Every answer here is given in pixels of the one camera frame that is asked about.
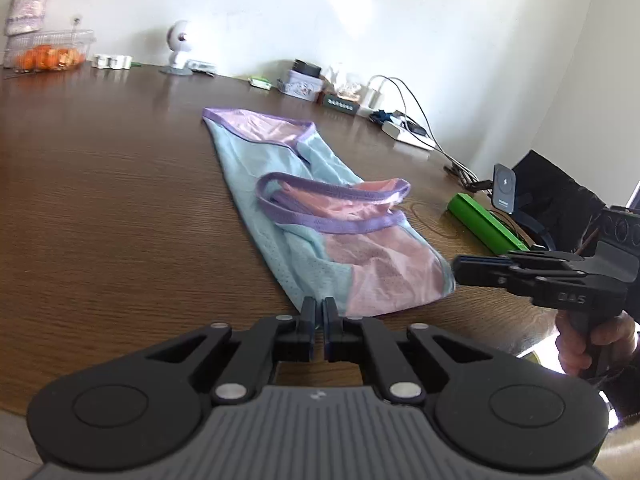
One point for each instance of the white and purple textured vase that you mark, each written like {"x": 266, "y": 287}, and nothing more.
{"x": 27, "y": 7}

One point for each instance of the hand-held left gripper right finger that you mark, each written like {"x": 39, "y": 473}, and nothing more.
{"x": 330, "y": 330}

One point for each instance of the black bag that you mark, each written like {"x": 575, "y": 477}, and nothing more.
{"x": 560, "y": 195}

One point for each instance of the dark tissue box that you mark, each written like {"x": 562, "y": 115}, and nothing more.
{"x": 340, "y": 104}

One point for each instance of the white wall charger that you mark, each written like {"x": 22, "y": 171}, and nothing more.
{"x": 365, "y": 97}
{"x": 376, "y": 100}

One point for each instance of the white crumpled tissue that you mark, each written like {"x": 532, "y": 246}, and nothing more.
{"x": 342, "y": 80}

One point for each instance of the small white flat box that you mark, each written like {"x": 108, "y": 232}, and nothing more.
{"x": 201, "y": 66}

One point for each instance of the black power adapter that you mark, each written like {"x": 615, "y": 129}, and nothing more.
{"x": 307, "y": 67}

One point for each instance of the white round security camera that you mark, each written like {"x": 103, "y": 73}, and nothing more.
{"x": 179, "y": 42}

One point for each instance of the pink and blue tank top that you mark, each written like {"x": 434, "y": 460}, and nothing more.
{"x": 310, "y": 220}

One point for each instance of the person's right hand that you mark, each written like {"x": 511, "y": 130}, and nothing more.
{"x": 567, "y": 345}

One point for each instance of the printed tin box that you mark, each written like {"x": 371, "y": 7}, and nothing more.
{"x": 298, "y": 88}

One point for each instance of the green rectangular box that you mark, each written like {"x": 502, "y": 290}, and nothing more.
{"x": 487, "y": 222}

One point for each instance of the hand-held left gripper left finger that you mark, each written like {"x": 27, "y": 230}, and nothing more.
{"x": 309, "y": 330}

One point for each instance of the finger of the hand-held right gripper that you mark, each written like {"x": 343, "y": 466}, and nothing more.
{"x": 530, "y": 259}
{"x": 480, "y": 274}

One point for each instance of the black phone charging stand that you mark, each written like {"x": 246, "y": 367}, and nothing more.
{"x": 506, "y": 187}

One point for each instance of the green and white packet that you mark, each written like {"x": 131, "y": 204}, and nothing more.
{"x": 261, "y": 83}

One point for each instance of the clear plastic box of oranges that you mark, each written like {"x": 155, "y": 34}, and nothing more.
{"x": 47, "y": 52}

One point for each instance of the white power strip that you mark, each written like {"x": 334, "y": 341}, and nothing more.
{"x": 407, "y": 136}

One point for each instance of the white clip device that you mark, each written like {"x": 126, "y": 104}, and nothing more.
{"x": 112, "y": 61}

